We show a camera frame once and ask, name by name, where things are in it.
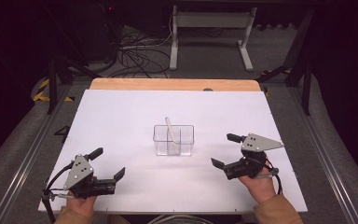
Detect person's right hand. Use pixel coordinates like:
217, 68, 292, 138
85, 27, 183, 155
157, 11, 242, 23
238, 166, 278, 203

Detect black equipment cabinet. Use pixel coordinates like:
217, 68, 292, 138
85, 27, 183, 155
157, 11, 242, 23
83, 1, 125, 63

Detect black triangular bracket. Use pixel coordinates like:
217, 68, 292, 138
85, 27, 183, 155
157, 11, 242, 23
54, 125, 72, 144

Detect white metal stand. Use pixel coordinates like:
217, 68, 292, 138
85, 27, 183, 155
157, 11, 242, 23
169, 5, 258, 73

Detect clear plastic divided container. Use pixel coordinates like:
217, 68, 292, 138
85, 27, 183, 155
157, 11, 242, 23
152, 124, 196, 157

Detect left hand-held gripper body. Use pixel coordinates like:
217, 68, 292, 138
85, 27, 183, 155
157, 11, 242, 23
62, 153, 118, 200

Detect bundle of floor cables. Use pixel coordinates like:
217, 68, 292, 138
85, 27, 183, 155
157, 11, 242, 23
108, 24, 173, 78

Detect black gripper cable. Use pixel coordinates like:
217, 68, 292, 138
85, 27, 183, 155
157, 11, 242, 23
265, 158, 283, 195
41, 160, 76, 224

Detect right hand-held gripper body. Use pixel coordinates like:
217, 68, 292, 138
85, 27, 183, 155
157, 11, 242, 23
222, 133, 285, 181

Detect person's left hand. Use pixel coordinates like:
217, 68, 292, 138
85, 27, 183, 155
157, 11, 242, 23
66, 194, 98, 217

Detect white table sheet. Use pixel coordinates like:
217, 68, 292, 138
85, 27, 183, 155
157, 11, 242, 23
37, 89, 308, 216

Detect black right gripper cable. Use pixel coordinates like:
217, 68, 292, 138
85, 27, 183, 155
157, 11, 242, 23
265, 158, 283, 195

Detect black metal stand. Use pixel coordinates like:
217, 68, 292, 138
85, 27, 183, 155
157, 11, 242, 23
255, 8, 315, 116
45, 6, 101, 115

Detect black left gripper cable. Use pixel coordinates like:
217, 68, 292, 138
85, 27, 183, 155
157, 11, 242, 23
41, 160, 76, 224

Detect white stick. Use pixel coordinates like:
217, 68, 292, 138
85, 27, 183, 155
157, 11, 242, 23
164, 116, 181, 156

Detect white cables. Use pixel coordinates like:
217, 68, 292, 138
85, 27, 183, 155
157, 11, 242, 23
147, 214, 215, 224

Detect yellow black floor tape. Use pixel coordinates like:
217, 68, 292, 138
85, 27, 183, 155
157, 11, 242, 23
32, 77, 76, 103

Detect aluminium floor rail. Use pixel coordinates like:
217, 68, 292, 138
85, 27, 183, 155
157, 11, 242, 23
0, 83, 73, 224
288, 87, 355, 224

